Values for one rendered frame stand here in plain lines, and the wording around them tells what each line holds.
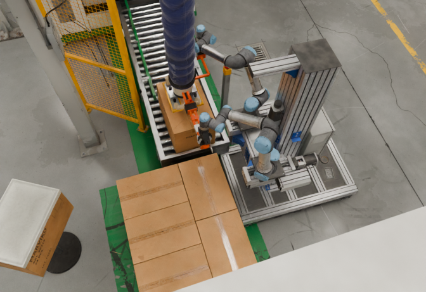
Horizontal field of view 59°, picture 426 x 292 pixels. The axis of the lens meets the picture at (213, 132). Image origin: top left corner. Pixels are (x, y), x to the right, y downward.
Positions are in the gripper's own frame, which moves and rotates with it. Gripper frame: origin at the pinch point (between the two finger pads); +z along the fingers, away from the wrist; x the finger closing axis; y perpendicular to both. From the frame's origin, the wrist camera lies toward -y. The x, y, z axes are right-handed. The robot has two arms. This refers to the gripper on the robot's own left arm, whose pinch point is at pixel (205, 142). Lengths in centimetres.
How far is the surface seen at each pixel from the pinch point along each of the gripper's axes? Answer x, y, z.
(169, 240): 46, -48, 66
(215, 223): 4, -46, 66
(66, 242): 144, -5, 118
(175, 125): 15.0, 37.6, 25.9
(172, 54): 9, 51, -51
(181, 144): 13, 29, 48
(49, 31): 92, 94, -56
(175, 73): 8, 52, -27
